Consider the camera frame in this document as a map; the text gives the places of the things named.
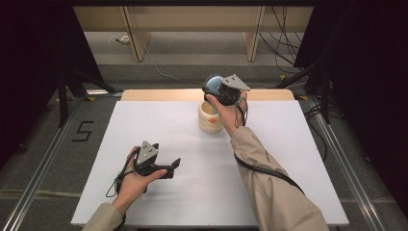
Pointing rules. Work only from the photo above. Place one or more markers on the metal floor rail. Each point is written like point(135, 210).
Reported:
point(349, 173)
point(38, 179)

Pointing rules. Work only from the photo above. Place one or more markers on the cream ribbed cup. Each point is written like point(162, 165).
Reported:
point(208, 122)

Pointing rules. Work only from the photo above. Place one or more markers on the person's left hand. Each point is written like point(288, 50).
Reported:
point(131, 186)

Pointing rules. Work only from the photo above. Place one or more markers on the yellow tape piece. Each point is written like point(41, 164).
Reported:
point(302, 97)
point(282, 77)
point(90, 98)

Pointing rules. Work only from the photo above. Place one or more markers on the dark curtain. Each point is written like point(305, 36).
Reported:
point(369, 80)
point(29, 64)

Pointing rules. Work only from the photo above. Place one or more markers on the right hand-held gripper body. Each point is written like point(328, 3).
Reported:
point(231, 93)

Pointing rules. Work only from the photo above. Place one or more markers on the black metal stand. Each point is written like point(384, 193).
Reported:
point(63, 102)
point(324, 96)

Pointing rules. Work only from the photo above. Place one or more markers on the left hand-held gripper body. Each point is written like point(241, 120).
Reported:
point(147, 157)

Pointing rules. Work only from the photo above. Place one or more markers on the person's right hand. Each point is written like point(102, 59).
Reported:
point(229, 117)

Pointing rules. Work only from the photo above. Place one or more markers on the light blue hairbrush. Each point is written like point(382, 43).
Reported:
point(214, 84)

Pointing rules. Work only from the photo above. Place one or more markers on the silver metal bar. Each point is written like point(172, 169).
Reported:
point(102, 92)

